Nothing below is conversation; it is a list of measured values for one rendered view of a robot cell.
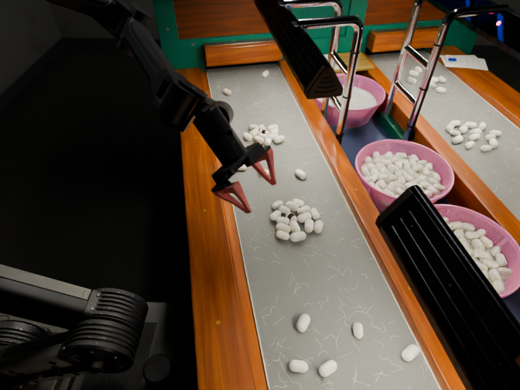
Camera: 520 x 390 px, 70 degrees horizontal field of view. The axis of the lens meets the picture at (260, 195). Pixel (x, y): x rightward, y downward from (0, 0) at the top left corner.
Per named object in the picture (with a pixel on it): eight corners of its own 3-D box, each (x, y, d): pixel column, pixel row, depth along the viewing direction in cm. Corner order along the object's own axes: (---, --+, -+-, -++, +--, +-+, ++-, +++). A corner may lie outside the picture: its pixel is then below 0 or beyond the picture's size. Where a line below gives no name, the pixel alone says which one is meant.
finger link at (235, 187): (232, 221, 74) (205, 184, 72) (251, 200, 79) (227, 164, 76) (254, 217, 69) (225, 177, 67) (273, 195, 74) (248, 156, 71)
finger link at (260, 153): (251, 200, 79) (226, 165, 76) (268, 181, 83) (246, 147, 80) (272, 196, 74) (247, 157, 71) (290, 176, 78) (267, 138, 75)
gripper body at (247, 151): (215, 183, 73) (193, 152, 71) (244, 156, 79) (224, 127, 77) (235, 177, 68) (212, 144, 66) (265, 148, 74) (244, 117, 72)
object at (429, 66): (402, 153, 123) (450, 11, 92) (378, 121, 137) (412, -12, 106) (454, 147, 126) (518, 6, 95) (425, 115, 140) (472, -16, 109)
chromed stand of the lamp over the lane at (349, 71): (285, 169, 118) (295, 22, 87) (272, 132, 132) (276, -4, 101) (342, 161, 121) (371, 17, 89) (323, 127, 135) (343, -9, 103)
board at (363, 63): (293, 76, 143) (293, 74, 142) (284, 60, 153) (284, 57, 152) (374, 70, 147) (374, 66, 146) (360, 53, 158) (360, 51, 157)
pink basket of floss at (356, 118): (360, 141, 128) (365, 118, 121) (295, 117, 139) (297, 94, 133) (391, 109, 143) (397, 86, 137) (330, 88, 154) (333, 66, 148)
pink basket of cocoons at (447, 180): (397, 240, 97) (407, 216, 91) (331, 182, 113) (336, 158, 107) (462, 201, 107) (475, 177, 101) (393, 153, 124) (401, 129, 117)
